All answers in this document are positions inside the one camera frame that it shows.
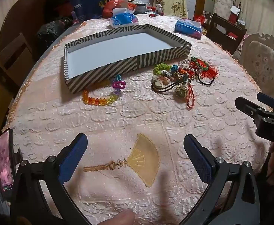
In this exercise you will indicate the metal pot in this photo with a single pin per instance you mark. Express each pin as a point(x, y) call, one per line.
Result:
point(140, 7)

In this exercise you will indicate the pink purple plastic charm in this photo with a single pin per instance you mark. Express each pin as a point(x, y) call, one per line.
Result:
point(117, 84)

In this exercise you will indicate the white cup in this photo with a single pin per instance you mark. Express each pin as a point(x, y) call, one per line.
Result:
point(123, 0)

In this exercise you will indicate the red tassel ornament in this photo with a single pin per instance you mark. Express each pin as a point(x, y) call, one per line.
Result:
point(205, 71)

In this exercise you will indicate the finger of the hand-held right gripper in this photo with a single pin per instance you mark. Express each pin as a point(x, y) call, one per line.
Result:
point(267, 98)
point(244, 104)

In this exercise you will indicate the striped cardboard box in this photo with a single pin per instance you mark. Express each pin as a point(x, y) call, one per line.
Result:
point(127, 46)

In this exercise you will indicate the brown wooden chair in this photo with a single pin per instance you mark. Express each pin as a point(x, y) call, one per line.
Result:
point(8, 61)

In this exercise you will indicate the dark wooden chair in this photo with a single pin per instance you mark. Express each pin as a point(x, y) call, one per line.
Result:
point(223, 32)

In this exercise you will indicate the yellow floral garment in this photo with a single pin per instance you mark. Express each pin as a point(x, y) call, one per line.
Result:
point(172, 0)

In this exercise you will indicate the round wooden tabletop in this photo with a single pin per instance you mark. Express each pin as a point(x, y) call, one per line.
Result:
point(22, 16)

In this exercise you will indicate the blue tissue pack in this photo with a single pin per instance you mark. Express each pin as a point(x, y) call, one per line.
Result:
point(124, 18)
point(188, 29)

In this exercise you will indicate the red plastic bag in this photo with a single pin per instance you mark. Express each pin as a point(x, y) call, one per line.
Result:
point(111, 8)

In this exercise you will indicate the blue paper bag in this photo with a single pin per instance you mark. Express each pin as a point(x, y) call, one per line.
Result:
point(92, 4)

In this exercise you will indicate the heart-shaped pendant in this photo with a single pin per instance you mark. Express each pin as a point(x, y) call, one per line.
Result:
point(181, 92)

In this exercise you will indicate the small red knot ornament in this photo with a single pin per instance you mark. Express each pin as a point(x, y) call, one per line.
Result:
point(152, 15)

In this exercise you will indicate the ornate upholstered chair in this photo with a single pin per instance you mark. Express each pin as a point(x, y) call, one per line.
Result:
point(265, 61)

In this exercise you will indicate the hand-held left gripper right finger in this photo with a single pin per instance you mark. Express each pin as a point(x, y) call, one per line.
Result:
point(198, 159)

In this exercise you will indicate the small black plastic bag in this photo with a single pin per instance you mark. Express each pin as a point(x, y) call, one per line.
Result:
point(52, 32)

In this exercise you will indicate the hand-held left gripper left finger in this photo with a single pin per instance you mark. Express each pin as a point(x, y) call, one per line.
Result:
point(73, 159)

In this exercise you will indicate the smartphone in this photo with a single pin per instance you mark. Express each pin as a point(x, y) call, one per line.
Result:
point(4, 164)

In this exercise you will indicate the large black plastic bag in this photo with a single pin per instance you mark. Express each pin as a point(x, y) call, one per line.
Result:
point(59, 0)

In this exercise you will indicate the person's left hand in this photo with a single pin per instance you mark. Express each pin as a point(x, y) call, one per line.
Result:
point(118, 218)

